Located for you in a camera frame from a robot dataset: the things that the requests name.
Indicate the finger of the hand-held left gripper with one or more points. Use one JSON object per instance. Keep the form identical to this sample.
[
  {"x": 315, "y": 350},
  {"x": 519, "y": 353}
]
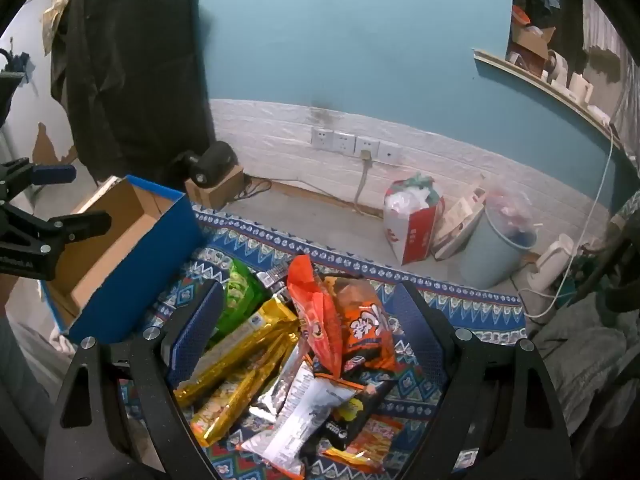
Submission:
[
  {"x": 52, "y": 173},
  {"x": 75, "y": 225}
]

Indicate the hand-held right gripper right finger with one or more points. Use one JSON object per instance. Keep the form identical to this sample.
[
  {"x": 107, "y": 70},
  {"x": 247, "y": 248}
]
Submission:
[{"x": 415, "y": 330}]

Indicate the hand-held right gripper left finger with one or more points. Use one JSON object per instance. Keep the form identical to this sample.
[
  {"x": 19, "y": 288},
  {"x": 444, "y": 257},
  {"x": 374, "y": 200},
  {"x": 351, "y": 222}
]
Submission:
[{"x": 197, "y": 330}]

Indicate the long gold snack packet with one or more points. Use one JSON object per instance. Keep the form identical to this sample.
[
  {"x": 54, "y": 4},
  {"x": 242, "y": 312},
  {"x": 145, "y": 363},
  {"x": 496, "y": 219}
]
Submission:
[
  {"x": 240, "y": 345},
  {"x": 235, "y": 400}
]

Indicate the orange printed snack packet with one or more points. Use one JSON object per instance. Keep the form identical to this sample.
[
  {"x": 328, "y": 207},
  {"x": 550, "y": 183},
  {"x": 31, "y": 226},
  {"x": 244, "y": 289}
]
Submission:
[{"x": 365, "y": 330}]

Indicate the green snack packet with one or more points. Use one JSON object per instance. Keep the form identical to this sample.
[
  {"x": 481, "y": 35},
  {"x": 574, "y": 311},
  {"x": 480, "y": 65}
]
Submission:
[{"x": 240, "y": 295}]

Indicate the blue cardboard box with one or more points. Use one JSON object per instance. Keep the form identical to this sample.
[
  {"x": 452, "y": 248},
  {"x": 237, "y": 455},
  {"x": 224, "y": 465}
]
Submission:
[{"x": 140, "y": 270}]

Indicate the black snack packet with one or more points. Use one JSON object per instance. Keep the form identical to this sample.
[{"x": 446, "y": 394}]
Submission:
[{"x": 350, "y": 410}]

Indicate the small black packet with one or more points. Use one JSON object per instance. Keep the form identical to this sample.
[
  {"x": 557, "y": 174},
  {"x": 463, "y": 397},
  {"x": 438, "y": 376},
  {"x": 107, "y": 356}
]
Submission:
[{"x": 272, "y": 277}]

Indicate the red white carton box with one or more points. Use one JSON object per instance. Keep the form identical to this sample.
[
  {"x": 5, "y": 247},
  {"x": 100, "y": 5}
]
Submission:
[{"x": 415, "y": 235}]

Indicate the blue patterned mat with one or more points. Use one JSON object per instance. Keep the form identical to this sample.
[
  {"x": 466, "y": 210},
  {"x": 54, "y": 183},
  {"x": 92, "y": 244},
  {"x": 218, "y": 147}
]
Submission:
[{"x": 350, "y": 255}]

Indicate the light blue trash bin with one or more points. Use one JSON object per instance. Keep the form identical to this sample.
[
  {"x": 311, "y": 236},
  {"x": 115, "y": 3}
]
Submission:
[{"x": 480, "y": 255}]

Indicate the red orange snack packet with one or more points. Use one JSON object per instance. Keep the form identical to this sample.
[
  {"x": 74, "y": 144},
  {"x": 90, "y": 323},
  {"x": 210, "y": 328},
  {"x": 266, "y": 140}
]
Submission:
[{"x": 312, "y": 315}]

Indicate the white brown paper bag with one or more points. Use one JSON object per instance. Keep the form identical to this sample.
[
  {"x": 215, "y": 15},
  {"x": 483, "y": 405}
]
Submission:
[{"x": 455, "y": 230}]

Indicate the orange noodle snack packet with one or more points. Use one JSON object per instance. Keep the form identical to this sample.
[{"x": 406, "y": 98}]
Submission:
[{"x": 375, "y": 440}]

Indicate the black hanging cloth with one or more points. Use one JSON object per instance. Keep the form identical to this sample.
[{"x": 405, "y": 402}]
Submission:
[{"x": 135, "y": 60}]

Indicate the white silver snack packet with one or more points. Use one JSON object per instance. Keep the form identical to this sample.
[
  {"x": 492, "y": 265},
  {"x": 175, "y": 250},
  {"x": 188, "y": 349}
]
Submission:
[{"x": 300, "y": 420}]

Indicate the small brown cardboard box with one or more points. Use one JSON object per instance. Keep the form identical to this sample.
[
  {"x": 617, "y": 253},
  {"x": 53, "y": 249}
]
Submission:
[{"x": 220, "y": 192}]

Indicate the grey blanket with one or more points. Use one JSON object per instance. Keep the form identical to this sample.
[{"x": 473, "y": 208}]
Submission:
[{"x": 585, "y": 350}]

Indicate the white tape roll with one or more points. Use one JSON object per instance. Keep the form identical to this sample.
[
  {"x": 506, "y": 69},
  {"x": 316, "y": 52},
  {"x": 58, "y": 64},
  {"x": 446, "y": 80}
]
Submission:
[{"x": 557, "y": 67}]

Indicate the open brown cardboard box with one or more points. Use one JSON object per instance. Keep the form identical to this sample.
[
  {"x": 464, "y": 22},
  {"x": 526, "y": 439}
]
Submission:
[{"x": 530, "y": 42}]

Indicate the orange plastic bag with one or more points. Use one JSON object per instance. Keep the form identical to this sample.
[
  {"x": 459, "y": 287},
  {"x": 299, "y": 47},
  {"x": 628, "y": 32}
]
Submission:
[{"x": 520, "y": 15}]

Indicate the grey striped curtain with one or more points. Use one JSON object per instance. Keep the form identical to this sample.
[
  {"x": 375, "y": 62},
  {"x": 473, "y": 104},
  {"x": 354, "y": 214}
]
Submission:
[{"x": 605, "y": 35}]

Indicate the black security camera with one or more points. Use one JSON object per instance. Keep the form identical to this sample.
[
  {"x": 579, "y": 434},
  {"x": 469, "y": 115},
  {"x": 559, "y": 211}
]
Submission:
[{"x": 215, "y": 162}]

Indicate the white wall socket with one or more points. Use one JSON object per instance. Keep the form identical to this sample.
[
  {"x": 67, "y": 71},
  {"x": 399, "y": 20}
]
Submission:
[
  {"x": 366, "y": 146},
  {"x": 344, "y": 142},
  {"x": 322, "y": 138},
  {"x": 389, "y": 152}
]

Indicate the wall shelf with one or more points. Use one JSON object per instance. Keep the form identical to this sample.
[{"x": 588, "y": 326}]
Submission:
[{"x": 525, "y": 77}]

